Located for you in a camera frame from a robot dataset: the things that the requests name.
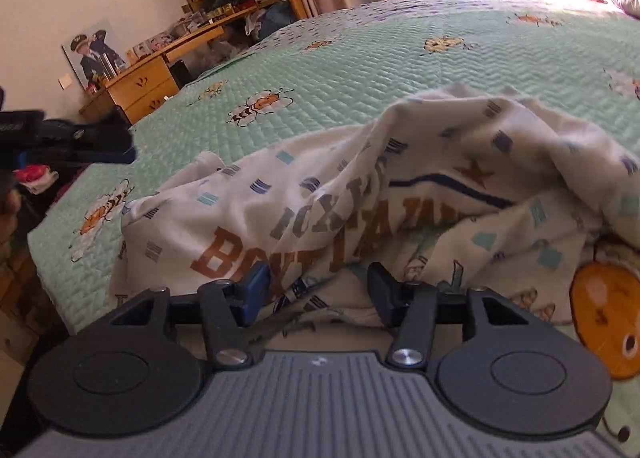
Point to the white motorcycle-print pajama shirt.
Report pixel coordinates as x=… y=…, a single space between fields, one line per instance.
x=350 y=198

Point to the wall poster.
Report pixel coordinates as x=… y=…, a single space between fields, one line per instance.
x=90 y=58

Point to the blue cloth bundle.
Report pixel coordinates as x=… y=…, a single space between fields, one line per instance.
x=277 y=18

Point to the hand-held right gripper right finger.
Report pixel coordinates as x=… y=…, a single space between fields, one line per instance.
x=382 y=293

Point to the pink and white cloth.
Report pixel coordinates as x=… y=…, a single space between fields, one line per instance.
x=35 y=178

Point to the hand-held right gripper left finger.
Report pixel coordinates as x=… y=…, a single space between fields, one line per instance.
x=255 y=293

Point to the white wall switch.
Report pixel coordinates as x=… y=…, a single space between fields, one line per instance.
x=67 y=83

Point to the black computer tower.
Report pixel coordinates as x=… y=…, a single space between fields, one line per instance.
x=180 y=73

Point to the white letter-print pajama pants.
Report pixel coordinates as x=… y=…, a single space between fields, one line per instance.
x=325 y=310

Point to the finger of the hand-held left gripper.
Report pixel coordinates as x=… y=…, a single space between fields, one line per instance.
x=100 y=138

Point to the green bee-print quilt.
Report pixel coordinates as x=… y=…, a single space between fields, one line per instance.
x=400 y=63

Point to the wooden desk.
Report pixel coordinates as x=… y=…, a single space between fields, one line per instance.
x=145 y=83

